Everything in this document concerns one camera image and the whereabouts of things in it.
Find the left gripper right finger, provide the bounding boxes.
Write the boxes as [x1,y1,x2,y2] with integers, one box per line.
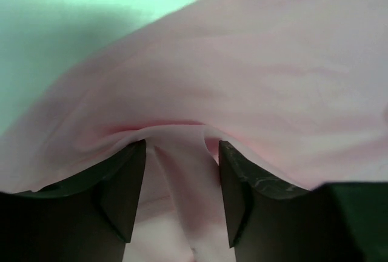
[219,141,387,262]

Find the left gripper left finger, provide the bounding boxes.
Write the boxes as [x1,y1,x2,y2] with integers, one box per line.
[1,141,146,261]

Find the pink t shirt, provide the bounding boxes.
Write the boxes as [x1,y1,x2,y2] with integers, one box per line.
[1,0,387,261]

